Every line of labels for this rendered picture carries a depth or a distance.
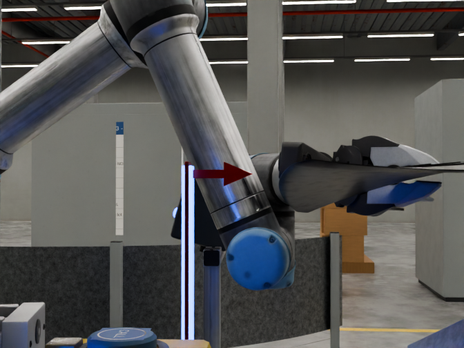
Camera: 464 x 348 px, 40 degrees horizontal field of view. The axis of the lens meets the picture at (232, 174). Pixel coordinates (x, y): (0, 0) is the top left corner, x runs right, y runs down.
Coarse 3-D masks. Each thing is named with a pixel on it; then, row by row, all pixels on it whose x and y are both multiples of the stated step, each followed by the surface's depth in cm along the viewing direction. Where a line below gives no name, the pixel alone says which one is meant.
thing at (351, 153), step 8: (320, 152) 85; (336, 152) 78; (344, 152) 77; (352, 152) 76; (360, 152) 75; (336, 160) 78; (344, 160) 77; (352, 160) 76; (360, 160) 75; (368, 160) 74; (344, 200) 76; (352, 200) 75; (392, 208) 78; (400, 208) 78
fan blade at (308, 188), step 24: (288, 168) 55; (312, 168) 54; (336, 168) 54; (360, 168) 54; (384, 168) 54; (408, 168) 54; (432, 168) 54; (456, 168) 55; (288, 192) 65; (312, 192) 67; (336, 192) 68; (360, 192) 71
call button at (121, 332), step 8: (104, 328) 39; (112, 328) 39; (120, 328) 39; (128, 328) 39; (136, 328) 39; (144, 328) 39; (96, 336) 36; (104, 336) 36; (112, 336) 36; (120, 336) 36; (128, 336) 36; (136, 336) 36; (144, 336) 36; (152, 336) 37; (88, 344) 36; (96, 344) 36; (104, 344) 35; (112, 344) 35; (120, 344) 35; (128, 344) 35; (136, 344) 35; (144, 344) 36; (152, 344) 36
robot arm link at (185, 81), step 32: (128, 0) 80; (160, 0) 79; (128, 32) 81; (160, 32) 79; (192, 32) 81; (160, 64) 80; (192, 64) 79; (160, 96) 82; (192, 96) 79; (192, 128) 79; (224, 128) 79; (192, 160) 80; (224, 160) 78; (224, 192) 78; (256, 192) 79; (224, 224) 78; (256, 224) 77; (256, 256) 75; (288, 256) 77; (256, 288) 76
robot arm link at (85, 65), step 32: (192, 0) 88; (96, 32) 94; (64, 64) 94; (96, 64) 94; (128, 64) 96; (0, 96) 97; (32, 96) 95; (64, 96) 95; (0, 128) 96; (32, 128) 97; (0, 160) 98
